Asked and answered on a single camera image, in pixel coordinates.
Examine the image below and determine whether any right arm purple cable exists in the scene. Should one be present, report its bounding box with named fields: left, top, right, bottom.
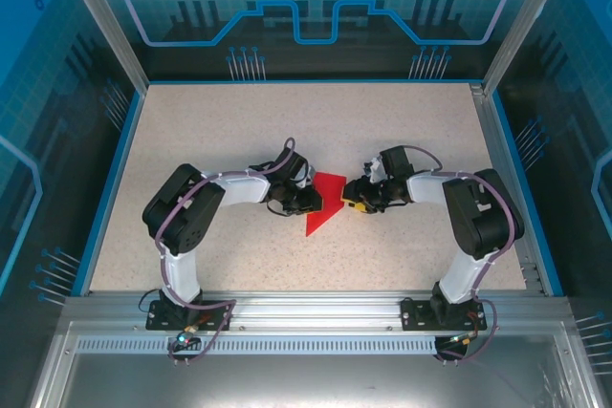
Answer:
left=405, top=143, right=522, bottom=365

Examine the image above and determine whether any aluminium cross rail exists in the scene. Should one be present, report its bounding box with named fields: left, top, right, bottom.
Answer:
left=61, top=290, right=573, bottom=331

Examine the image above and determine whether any aluminium side rail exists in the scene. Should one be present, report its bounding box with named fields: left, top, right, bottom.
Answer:
left=470, top=82, right=549, bottom=297

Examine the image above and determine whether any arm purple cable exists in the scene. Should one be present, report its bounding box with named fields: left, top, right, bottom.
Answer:
left=155, top=137, right=297, bottom=367
left=405, top=143, right=522, bottom=365

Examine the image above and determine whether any aluminium frame post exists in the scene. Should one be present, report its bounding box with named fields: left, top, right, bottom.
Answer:
left=482, top=0, right=578, bottom=94
left=52, top=0, right=149, bottom=92

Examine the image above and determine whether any slotted aluminium cable duct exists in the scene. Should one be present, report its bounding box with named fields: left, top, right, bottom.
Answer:
left=76, top=336, right=441, bottom=353

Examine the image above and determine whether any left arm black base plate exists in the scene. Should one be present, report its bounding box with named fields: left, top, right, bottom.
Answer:
left=145, top=299, right=231, bottom=333

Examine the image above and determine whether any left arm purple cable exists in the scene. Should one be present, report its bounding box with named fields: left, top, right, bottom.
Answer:
left=155, top=137, right=297, bottom=367

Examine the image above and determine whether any blue table edge strip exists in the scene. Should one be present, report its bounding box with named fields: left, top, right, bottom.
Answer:
left=142, top=77, right=487, bottom=88
left=78, top=87, right=148, bottom=297
left=487, top=90, right=566, bottom=297

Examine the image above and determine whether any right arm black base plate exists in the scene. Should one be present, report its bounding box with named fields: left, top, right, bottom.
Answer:
left=400, top=296, right=489, bottom=333

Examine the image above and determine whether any grey metal tray panel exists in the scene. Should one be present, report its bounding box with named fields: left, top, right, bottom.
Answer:
left=28, top=321, right=603, bottom=408

